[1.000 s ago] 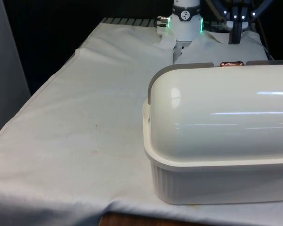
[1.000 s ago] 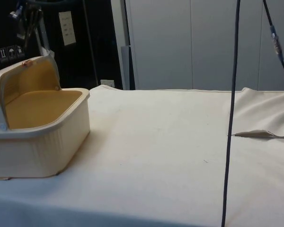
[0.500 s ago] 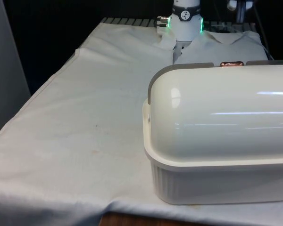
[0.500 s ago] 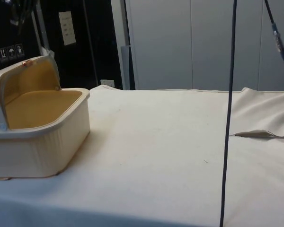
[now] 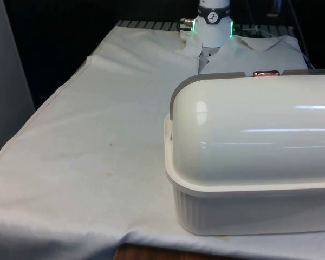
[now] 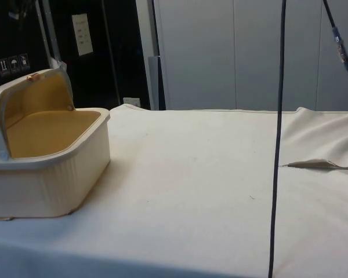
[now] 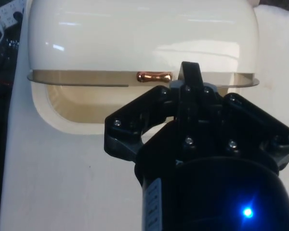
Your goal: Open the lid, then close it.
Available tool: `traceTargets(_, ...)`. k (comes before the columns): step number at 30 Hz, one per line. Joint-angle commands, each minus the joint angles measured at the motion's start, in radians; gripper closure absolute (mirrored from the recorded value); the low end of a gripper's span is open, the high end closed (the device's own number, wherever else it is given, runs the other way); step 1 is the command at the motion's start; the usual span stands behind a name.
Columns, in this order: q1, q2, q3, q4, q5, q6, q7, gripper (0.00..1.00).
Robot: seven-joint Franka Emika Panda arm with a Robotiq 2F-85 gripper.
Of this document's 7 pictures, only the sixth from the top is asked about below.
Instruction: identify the black cable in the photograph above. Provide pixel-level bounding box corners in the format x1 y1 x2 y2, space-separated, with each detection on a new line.
322 0 348 91
267 0 288 278

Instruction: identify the cream box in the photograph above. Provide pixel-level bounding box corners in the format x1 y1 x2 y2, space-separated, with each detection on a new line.
0 106 111 221

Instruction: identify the rounded box lid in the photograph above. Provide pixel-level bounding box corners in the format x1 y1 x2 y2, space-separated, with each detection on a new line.
0 67 75 162

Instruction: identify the black cabinet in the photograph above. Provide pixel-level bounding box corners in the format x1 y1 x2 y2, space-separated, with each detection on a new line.
0 0 152 110

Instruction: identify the pale locker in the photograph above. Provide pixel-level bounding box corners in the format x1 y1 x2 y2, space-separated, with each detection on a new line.
318 0 348 114
233 0 320 112
136 0 235 111

